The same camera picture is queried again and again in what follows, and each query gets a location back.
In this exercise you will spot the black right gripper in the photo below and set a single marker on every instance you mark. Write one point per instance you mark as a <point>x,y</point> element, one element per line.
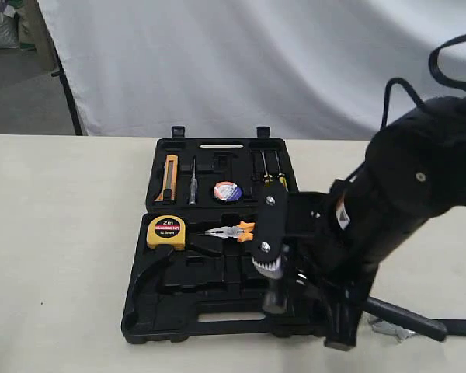
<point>342,237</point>

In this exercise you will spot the electrical tape roll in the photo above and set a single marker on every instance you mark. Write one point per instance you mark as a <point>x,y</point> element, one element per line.
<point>227,192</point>

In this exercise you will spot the steel claw hammer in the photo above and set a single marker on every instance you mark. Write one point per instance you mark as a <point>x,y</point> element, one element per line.
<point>275,300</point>

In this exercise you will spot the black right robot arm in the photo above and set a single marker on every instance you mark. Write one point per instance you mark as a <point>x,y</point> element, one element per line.
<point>434,135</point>

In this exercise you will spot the black plastic tool case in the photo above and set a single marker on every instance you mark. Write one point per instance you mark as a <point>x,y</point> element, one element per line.
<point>212,286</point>

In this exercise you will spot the small yellow black screwdriver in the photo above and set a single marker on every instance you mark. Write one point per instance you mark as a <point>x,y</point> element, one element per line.
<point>281,175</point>

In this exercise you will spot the clear voltage tester screwdriver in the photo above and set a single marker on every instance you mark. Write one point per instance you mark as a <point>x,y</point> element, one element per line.
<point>193,183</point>

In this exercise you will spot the yellow tape measure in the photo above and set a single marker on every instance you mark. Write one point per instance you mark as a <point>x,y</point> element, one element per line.
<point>167,230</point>

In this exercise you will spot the orange utility knife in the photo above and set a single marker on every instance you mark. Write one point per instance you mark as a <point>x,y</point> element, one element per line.
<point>168,190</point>

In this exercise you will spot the white backdrop cloth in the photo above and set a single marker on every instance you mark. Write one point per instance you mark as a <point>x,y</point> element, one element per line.
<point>306,69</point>

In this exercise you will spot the black backdrop stand pole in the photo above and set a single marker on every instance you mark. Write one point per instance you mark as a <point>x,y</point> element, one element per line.
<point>59,73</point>

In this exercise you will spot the cardboard box in background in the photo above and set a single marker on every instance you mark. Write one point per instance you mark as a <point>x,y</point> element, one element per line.
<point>33,34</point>

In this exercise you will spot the white sack in background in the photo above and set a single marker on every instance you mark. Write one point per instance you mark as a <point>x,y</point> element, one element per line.
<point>8,29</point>

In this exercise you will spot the orange handled pliers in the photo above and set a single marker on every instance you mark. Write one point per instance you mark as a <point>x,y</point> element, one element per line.
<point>242,232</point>

